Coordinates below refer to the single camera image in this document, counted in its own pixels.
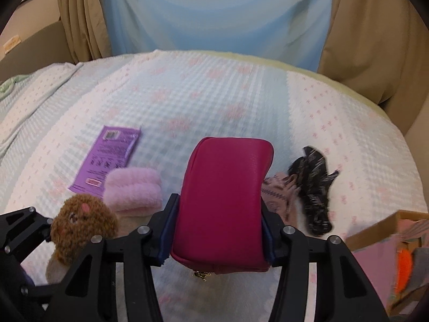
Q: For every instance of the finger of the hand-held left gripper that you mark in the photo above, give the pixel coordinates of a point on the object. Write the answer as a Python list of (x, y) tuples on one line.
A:
[(26, 276), (36, 223)]

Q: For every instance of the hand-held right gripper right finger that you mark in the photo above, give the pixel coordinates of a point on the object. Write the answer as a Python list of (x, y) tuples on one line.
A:
[(267, 241)]

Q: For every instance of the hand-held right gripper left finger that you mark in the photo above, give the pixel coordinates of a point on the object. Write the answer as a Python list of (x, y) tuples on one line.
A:
[(166, 231)]

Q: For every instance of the brown plush toy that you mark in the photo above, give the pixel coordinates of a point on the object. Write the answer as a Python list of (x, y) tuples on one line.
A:
[(82, 224)]

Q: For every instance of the magenta leather pouch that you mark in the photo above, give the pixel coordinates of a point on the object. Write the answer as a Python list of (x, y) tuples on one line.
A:
[(221, 201)]

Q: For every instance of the cardboard box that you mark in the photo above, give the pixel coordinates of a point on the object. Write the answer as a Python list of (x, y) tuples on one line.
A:
[(365, 233)]

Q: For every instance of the pink patterned sock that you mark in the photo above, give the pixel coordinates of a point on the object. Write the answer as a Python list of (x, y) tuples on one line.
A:
[(276, 196)]

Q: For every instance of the pink fluffy sock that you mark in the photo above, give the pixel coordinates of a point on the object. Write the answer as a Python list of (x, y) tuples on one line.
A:
[(134, 189)]

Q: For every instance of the black patterned scrunchie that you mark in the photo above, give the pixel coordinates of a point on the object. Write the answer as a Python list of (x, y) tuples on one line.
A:
[(313, 187)]

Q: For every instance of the purple packet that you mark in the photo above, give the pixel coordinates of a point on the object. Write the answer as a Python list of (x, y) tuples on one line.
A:
[(107, 156)]

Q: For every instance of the pink cloth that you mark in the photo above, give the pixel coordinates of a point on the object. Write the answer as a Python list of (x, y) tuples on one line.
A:
[(375, 268)]

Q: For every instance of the white waffle blanket pink print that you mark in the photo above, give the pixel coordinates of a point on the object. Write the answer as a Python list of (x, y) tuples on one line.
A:
[(207, 100)]

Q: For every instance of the green cloth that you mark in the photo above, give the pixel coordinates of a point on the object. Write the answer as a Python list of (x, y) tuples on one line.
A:
[(7, 87)]

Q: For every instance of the orange fluffy item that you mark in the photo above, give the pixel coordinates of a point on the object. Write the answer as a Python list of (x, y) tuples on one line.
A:
[(405, 268)]

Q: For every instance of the grey cloth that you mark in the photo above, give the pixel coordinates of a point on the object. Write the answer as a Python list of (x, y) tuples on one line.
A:
[(421, 265)]

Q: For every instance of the olive padded headboard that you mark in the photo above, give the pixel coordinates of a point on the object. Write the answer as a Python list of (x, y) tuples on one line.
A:
[(37, 52)]

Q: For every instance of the pale green bed sheet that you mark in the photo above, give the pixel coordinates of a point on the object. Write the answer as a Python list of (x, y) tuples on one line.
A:
[(338, 82)]

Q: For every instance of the beige curtain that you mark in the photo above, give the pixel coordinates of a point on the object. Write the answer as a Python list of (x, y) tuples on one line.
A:
[(82, 16), (375, 37)]

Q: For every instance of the light blue curtain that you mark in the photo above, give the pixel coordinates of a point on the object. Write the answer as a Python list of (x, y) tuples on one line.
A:
[(214, 13)]

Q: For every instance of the beige wall plate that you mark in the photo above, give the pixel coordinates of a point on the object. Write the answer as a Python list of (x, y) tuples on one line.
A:
[(12, 44)]

